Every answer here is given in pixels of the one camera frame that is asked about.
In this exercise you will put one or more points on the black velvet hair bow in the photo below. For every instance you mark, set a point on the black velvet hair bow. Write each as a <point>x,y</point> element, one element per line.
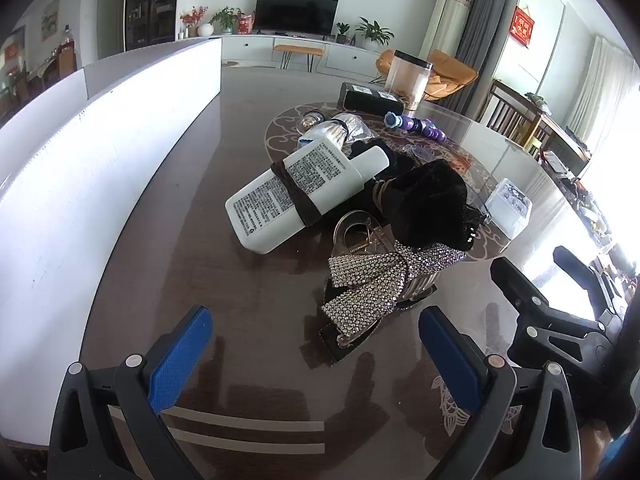
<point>430,200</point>

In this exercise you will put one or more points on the red flowers in vase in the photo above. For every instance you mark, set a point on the red flowers in vase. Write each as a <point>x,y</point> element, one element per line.
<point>192,17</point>

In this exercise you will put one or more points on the grey curtain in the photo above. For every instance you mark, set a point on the grey curtain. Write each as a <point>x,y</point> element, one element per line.
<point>487,25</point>

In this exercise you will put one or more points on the wooden stool with metal legs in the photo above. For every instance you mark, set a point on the wooden stool with metal legs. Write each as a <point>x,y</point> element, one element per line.
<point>299,50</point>

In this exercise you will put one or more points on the white lotion bottle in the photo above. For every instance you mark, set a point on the white lotion bottle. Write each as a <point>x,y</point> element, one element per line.
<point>310,175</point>

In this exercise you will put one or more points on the black rectangular box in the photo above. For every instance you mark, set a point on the black rectangular box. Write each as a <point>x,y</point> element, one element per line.
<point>370,102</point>

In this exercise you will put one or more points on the black display cabinet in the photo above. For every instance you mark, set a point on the black display cabinet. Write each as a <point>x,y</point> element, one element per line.
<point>152,5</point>

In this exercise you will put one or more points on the framed wall picture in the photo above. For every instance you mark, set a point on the framed wall picture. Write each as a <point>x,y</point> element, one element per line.
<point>50,19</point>

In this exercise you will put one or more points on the small green potted plant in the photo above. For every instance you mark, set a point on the small green potted plant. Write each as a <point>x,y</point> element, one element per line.
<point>342,30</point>

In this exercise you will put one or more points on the covered standing air conditioner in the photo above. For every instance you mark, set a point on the covered standing air conditioner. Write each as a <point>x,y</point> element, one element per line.
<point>447,15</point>

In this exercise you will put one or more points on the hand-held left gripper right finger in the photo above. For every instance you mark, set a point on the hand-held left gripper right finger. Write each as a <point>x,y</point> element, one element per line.
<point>455,360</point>

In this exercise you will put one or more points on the white television cabinet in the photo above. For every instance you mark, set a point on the white television cabinet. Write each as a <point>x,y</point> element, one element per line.
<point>350,57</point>

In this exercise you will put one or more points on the white sheer curtain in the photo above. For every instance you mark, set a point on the white sheer curtain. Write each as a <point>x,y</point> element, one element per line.
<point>605,95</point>

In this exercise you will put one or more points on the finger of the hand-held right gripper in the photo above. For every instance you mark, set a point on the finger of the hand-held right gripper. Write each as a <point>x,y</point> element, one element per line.
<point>515,280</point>
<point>580,265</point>

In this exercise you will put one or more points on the large leafy potted plant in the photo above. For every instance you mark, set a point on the large leafy potted plant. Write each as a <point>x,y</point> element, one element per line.
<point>374,32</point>

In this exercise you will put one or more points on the black television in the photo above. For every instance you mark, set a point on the black television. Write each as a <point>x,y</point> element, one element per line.
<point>295,12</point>

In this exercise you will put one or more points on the small clear plastic box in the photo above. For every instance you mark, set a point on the small clear plastic box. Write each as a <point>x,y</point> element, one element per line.
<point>507,210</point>

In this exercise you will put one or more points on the striped brown hair bow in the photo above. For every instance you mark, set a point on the striped brown hair bow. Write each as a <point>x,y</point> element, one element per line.
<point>384,195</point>

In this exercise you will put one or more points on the red wall hanging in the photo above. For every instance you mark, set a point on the red wall hanging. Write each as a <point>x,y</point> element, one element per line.
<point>522,26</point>

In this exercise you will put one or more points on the orange lounge chair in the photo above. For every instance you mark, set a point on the orange lounge chair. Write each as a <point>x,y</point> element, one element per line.
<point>455,72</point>

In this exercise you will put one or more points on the dark wooden chair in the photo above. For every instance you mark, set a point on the dark wooden chair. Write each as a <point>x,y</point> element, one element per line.
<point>510,110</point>

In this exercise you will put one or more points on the rhinestone bow hair clip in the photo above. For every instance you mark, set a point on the rhinestone bow hair clip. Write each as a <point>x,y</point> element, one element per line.
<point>365,280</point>

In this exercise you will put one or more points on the red gift bag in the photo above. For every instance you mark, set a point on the red gift bag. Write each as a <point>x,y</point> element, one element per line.
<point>246,24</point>

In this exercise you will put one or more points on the blue purple plastic toy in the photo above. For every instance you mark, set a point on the blue purple plastic toy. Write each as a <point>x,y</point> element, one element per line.
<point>400,121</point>

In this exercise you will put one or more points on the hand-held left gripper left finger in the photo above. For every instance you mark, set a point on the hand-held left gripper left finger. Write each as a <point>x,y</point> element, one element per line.
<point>180,355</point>

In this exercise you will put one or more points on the white storage box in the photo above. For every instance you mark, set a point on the white storage box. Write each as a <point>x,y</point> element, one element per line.
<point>100,160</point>

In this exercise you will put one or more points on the plastic water bottle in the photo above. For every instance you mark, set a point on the plastic water bottle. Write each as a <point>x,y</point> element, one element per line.
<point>327,132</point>

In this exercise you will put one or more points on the round white vase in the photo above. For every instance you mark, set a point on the round white vase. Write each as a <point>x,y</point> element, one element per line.
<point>205,29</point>

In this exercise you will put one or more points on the wooden dining table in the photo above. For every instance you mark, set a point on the wooden dining table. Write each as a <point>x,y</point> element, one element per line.
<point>42,72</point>

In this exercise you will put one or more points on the clear plastic jar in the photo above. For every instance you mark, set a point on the clear plastic jar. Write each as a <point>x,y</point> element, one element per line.
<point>407,80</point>

